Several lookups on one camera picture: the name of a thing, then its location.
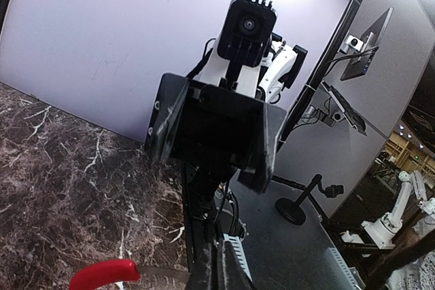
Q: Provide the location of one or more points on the white industrial robot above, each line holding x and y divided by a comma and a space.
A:
387, 226

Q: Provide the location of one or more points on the large keyring with red grip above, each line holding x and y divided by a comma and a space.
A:
119, 270

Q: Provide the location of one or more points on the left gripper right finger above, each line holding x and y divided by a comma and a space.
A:
230, 275

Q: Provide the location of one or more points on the silver webcam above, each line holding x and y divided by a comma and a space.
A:
351, 43

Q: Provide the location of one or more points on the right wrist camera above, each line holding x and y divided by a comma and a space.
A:
247, 31

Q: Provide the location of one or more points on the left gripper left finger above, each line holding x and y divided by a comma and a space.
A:
203, 275

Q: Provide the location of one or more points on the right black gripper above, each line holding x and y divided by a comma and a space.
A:
205, 125

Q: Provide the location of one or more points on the white slotted cable duct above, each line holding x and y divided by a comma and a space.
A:
305, 266

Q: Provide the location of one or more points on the monitor on stand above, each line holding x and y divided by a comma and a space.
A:
360, 62

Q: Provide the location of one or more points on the black front rail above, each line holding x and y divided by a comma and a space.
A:
201, 215

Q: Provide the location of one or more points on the right black frame post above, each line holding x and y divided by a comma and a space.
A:
316, 76

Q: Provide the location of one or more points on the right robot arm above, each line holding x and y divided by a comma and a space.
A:
270, 84

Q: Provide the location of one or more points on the black round base stand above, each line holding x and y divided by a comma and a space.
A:
291, 210

